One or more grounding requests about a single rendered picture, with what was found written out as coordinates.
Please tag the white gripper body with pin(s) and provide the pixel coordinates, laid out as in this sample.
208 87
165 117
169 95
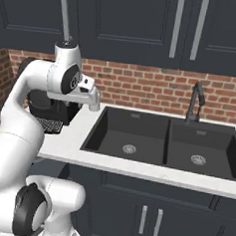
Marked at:
88 98

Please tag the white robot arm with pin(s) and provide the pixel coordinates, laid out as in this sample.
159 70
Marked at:
15 142

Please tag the dark drawer front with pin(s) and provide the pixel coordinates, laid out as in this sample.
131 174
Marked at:
51 168

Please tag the black coffee machine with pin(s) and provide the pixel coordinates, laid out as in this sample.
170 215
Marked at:
41 105

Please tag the black double sink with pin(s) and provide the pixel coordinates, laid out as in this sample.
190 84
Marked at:
138 138

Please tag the black tap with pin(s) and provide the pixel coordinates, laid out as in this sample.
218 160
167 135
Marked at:
195 102

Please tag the dark panel under sink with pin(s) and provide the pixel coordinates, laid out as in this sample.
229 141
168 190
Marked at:
158 189

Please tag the dark base cupboard door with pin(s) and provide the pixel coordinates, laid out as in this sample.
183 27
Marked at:
113 216
195 228

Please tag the dark wall cupboard door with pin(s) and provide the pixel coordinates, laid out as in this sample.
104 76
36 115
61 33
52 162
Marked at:
229 34
130 24
27 14

